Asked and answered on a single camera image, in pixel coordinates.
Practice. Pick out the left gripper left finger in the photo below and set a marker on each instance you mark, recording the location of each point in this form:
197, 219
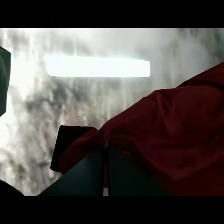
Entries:
83, 176

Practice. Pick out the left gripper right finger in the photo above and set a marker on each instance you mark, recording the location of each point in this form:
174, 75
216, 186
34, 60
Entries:
133, 178

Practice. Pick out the red garment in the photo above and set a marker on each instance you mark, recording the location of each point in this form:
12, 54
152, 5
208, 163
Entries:
173, 133

